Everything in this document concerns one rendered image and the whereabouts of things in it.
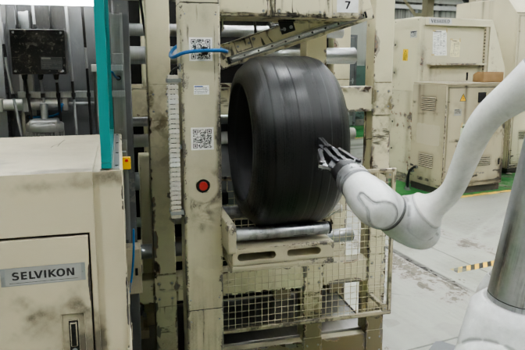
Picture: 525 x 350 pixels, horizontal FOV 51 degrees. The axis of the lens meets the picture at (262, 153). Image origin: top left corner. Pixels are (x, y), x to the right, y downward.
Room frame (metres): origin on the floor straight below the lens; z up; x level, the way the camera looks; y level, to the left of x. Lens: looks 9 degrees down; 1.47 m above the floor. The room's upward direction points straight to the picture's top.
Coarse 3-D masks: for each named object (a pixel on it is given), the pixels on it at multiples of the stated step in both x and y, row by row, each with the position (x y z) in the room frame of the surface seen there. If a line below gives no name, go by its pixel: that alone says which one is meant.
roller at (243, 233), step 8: (280, 224) 1.80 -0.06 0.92; (288, 224) 1.80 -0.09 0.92; (296, 224) 1.80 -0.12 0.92; (304, 224) 1.81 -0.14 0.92; (312, 224) 1.81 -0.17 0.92; (320, 224) 1.82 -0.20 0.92; (328, 224) 1.82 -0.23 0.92; (240, 232) 1.74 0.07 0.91; (248, 232) 1.75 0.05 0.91; (256, 232) 1.75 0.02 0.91; (264, 232) 1.76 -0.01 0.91; (272, 232) 1.77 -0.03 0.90; (280, 232) 1.77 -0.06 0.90; (288, 232) 1.78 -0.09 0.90; (296, 232) 1.79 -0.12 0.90; (304, 232) 1.79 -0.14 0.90; (312, 232) 1.80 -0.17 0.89; (320, 232) 1.81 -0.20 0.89; (328, 232) 1.82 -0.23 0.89; (240, 240) 1.74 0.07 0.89; (248, 240) 1.76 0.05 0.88
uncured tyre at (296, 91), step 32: (256, 64) 1.82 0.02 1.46; (288, 64) 1.81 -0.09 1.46; (320, 64) 1.85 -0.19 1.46; (256, 96) 1.71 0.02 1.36; (288, 96) 1.69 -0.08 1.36; (320, 96) 1.72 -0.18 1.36; (256, 128) 1.68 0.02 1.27; (288, 128) 1.65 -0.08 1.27; (320, 128) 1.67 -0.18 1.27; (256, 160) 1.67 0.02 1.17; (288, 160) 1.64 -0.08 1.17; (256, 192) 1.69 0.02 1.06; (288, 192) 1.66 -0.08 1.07; (320, 192) 1.69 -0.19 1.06; (256, 224) 1.84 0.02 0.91
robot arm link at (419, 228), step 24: (504, 96) 1.13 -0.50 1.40; (480, 120) 1.16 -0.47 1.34; (504, 120) 1.15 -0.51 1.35; (480, 144) 1.19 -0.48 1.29; (456, 168) 1.24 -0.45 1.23; (432, 192) 1.33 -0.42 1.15; (456, 192) 1.27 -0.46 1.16; (408, 216) 1.31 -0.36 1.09; (432, 216) 1.30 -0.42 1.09; (408, 240) 1.33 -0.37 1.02; (432, 240) 1.34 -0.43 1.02
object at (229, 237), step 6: (222, 210) 1.88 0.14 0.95; (222, 216) 1.80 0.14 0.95; (228, 216) 1.80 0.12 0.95; (222, 222) 1.79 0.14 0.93; (228, 222) 1.74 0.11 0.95; (222, 228) 1.79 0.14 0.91; (228, 228) 1.69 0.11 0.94; (234, 228) 1.70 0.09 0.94; (222, 234) 1.79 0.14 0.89; (228, 234) 1.69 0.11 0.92; (234, 234) 1.70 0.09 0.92; (222, 240) 1.79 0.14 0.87; (228, 240) 1.69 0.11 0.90; (234, 240) 1.70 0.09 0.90; (228, 246) 1.69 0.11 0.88; (234, 246) 1.70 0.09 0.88; (228, 252) 1.69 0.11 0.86; (234, 252) 1.70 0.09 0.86
